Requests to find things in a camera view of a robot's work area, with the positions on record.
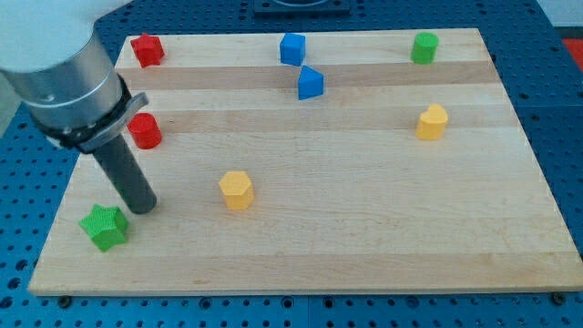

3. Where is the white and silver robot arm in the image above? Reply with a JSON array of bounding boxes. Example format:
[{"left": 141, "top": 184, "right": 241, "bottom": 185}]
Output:
[{"left": 1, "top": 0, "right": 157, "bottom": 214}]

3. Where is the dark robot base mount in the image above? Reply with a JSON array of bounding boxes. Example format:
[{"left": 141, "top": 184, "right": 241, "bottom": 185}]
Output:
[{"left": 251, "top": 0, "right": 352, "bottom": 16}]

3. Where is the yellow heart block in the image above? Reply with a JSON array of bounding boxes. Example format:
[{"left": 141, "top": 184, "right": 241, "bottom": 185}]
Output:
[{"left": 415, "top": 104, "right": 449, "bottom": 140}]

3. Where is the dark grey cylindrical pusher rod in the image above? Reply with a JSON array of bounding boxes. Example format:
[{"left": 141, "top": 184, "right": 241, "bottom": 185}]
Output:
[{"left": 93, "top": 135, "right": 158, "bottom": 214}]

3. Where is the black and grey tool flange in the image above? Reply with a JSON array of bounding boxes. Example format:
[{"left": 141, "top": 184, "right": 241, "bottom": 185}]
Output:
[{"left": 30, "top": 75, "right": 148, "bottom": 154}]

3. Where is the red cylinder block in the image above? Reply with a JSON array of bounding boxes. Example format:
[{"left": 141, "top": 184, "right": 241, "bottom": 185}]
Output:
[{"left": 128, "top": 113, "right": 162, "bottom": 149}]

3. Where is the light wooden board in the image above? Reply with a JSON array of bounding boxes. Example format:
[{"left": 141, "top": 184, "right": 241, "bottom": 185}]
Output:
[{"left": 29, "top": 28, "right": 582, "bottom": 296}]

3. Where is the green cylinder block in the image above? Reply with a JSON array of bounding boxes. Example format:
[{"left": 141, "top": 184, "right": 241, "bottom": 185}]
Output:
[{"left": 411, "top": 32, "right": 439, "bottom": 65}]

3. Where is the yellow hexagon block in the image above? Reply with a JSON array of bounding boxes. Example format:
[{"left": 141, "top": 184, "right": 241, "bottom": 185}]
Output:
[{"left": 219, "top": 171, "right": 254, "bottom": 210}]

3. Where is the blue triangle block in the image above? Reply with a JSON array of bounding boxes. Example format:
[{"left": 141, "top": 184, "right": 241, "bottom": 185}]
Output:
[{"left": 297, "top": 66, "right": 324, "bottom": 100}]

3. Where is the green star block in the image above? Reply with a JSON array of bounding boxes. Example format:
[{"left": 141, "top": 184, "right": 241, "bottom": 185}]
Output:
[{"left": 78, "top": 204, "right": 128, "bottom": 252}]

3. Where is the blue cube block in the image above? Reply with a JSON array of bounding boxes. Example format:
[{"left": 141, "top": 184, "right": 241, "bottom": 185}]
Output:
[{"left": 280, "top": 33, "right": 306, "bottom": 67}]

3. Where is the red star block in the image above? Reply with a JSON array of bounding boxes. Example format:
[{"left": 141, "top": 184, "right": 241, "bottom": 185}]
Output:
[{"left": 130, "top": 33, "right": 165, "bottom": 68}]

